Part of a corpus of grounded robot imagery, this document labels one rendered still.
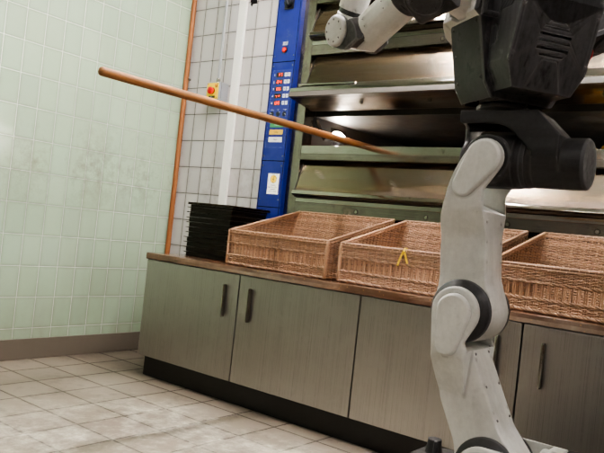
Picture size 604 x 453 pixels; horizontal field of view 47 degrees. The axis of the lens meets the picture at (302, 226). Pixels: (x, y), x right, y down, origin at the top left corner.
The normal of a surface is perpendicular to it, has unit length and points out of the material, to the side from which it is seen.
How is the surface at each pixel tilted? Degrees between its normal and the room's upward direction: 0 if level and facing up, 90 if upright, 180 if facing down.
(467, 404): 90
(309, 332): 90
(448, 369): 115
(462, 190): 90
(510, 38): 90
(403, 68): 70
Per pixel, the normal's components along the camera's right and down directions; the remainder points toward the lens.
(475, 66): -0.95, 0.09
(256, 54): -0.61, -0.07
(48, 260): 0.78, 0.08
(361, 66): -0.54, -0.40
